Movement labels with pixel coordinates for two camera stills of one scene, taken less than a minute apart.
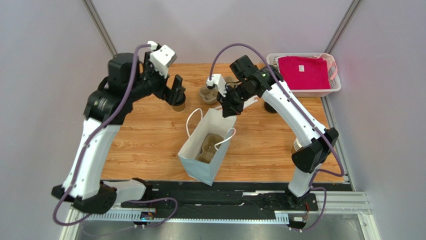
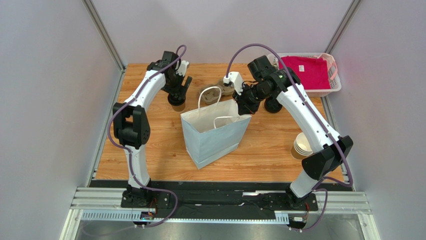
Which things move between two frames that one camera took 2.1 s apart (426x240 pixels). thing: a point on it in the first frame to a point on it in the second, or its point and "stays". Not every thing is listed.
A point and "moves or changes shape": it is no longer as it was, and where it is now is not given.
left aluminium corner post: [99, 27] stays
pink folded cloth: [304, 73] stays
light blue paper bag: [207, 141] moves or changes shape
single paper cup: [179, 108] stays
